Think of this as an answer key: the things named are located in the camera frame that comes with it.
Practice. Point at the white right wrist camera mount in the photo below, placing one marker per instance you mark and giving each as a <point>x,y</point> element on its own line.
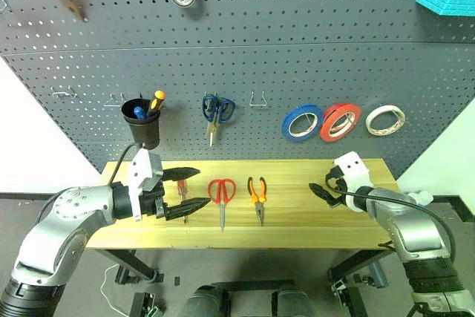
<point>352,166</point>

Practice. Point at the grey cylinder on table leg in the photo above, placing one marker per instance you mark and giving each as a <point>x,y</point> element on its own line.
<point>378,274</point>

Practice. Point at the blue tape roll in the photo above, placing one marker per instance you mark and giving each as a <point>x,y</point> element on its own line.
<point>285,127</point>

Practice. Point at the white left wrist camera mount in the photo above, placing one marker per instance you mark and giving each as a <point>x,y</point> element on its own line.
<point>143,168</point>

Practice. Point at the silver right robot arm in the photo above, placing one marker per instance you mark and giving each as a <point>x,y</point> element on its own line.
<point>415,228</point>

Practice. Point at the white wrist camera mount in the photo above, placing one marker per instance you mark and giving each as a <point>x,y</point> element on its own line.
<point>143,168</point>
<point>352,166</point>

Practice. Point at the orange and black screwdriver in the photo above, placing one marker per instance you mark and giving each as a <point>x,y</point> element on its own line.
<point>159,95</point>

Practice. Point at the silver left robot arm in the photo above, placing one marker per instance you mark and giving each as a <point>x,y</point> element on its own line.
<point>74,205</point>

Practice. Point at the black metal foot bracket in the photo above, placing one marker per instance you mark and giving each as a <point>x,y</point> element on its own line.
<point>144,304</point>

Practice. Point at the black plastic cup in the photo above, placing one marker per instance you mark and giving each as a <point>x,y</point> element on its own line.
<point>143,131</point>

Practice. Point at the black metal table leg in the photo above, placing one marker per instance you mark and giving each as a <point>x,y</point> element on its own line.
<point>130,261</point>
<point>356,262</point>

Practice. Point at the red tape roll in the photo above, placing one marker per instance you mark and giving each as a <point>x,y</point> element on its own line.
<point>324,128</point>

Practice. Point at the small black floor object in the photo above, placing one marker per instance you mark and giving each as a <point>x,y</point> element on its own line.
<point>177,280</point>

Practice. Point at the dark grey metal pegboard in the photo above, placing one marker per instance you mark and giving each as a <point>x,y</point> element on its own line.
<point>259,35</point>

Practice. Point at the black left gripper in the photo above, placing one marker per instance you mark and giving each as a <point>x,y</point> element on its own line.
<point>152,202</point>

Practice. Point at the white tape roll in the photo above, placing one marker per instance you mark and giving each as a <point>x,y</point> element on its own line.
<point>384,133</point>

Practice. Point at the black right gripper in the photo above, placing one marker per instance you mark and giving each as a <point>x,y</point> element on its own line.
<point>339,185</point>

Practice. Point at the dark rounded shape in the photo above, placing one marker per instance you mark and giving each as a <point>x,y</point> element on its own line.
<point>293,304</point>
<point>204,302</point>

